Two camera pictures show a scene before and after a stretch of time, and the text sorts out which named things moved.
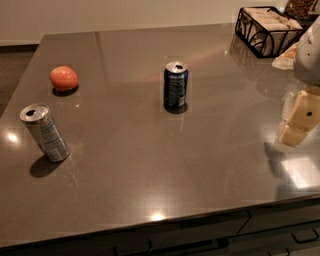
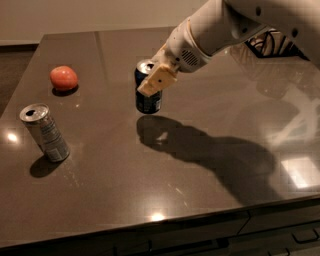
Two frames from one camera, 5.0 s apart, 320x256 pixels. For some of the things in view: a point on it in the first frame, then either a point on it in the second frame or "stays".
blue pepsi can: [176, 87] → [145, 103]
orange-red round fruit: [63, 78] stays
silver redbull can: [38, 119] stays
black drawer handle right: [300, 242] stays
